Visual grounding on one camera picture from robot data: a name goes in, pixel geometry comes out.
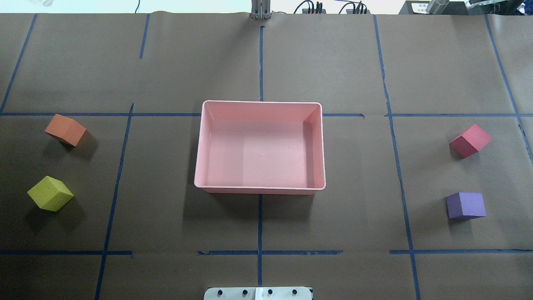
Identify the black cable plugs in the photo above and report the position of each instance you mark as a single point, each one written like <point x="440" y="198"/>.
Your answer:
<point x="354" y="8"/>
<point x="310" y="7"/>

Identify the pink plastic bin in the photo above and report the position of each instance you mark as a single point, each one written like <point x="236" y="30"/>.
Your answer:
<point x="261" y="147"/>

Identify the yellow foam block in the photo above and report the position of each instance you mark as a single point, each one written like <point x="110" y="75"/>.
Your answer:
<point x="50" y="194"/>

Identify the black cable plugs right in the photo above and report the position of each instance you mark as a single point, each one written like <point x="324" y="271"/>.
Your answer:
<point x="354" y="8"/>

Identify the purple foam block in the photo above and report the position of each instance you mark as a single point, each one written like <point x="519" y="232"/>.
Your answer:
<point x="465" y="206"/>

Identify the black cable plugs left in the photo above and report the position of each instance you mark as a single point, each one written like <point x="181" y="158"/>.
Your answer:
<point x="310" y="7"/>

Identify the brown paper table cover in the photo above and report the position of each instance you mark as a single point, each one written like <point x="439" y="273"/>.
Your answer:
<point x="395" y="90"/>

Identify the white metal base plate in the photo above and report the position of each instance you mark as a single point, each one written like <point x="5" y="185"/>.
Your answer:
<point x="259" y="293"/>

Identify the grey metal post bracket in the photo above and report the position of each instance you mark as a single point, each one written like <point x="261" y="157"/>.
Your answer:
<point x="261" y="9"/>

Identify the orange foam block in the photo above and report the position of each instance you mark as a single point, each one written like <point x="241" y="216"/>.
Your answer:
<point x="65" y="130"/>

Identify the red foam block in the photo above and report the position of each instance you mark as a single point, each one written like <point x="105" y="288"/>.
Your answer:
<point x="470" y="142"/>

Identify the black box with label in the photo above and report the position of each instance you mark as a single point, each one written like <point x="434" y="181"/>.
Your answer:
<point x="461" y="7"/>

